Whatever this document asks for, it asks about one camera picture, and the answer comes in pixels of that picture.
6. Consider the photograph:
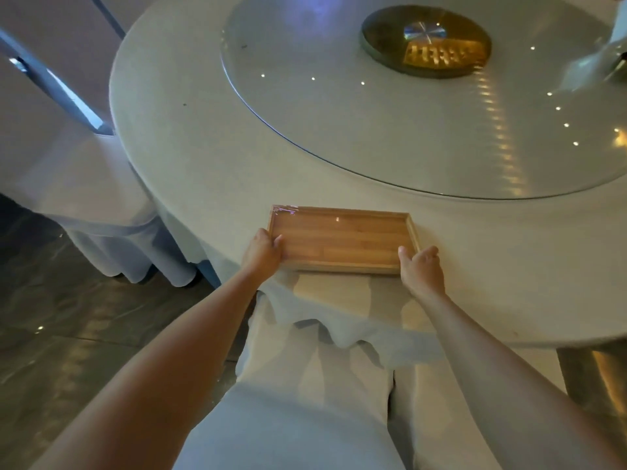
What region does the person's left hand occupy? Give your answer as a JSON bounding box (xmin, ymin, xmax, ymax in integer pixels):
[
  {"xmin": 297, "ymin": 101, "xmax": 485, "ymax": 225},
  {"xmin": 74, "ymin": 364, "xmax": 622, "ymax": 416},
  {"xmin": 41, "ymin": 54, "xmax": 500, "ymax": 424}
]
[{"xmin": 241, "ymin": 228, "xmax": 284, "ymax": 283}]

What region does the person's right hand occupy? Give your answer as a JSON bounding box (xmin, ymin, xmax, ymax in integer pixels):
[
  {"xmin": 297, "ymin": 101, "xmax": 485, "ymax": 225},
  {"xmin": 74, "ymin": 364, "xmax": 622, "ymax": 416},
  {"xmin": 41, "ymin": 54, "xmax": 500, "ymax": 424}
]
[{"xmin": 398, "ymin": 245, "xmax": 446, "ymax": 300}]

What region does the wooden tray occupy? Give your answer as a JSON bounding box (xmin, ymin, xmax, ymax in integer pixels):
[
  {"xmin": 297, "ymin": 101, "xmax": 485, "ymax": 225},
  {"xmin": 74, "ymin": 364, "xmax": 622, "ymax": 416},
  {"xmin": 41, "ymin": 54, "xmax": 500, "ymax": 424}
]
[{"xmin": 267, "ymin": 205, "xmax": 421, "ymax": 275}]

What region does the person's right forearm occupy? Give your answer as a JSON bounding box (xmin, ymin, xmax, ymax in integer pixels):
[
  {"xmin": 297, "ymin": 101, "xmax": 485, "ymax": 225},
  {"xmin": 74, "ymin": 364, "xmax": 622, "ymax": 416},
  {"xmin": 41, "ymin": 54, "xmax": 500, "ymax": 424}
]
[{"xmin": 416, "ymin": 291, "xmax": 627, "ymax": 470}]

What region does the person's left forearm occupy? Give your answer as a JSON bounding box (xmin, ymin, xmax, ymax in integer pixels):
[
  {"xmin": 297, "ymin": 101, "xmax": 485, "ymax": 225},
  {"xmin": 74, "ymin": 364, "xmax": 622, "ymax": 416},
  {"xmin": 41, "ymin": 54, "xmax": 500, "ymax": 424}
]
[{"xmin": 29, "ymin": 269, "xmax": 263, "ymax": 470}]

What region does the white tablecloth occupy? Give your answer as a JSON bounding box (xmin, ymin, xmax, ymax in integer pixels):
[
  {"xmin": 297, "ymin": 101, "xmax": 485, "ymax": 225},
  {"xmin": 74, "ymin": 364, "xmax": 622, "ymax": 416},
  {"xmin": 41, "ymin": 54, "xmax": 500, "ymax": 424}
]
[{"xmin": 109, "ymin": 0, "xmax": 627, "ymax": 370}]

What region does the round glass turntable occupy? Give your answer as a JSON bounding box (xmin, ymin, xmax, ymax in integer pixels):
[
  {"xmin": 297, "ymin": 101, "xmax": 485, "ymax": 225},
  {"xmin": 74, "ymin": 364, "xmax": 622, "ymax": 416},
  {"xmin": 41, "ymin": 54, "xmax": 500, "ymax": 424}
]
[{"xmin": 220, "ymin": 0, "xmax": 627, "ymax": 200}]

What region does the round metal turntable base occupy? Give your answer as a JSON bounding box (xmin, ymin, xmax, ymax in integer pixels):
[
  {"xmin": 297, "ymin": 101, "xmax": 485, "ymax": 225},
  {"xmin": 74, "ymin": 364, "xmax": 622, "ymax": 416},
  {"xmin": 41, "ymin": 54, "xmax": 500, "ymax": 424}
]
[{"xmin": 360, "ymin": 5, "xmax": 492, "ymax": 79}]

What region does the white covered chair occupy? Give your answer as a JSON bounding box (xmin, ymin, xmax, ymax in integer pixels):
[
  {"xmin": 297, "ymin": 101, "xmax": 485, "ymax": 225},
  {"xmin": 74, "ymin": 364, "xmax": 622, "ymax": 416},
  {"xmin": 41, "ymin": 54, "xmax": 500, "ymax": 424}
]
[{"xmin": 0, "ymin": 0, "xmax": 198, "ymax": 288}]

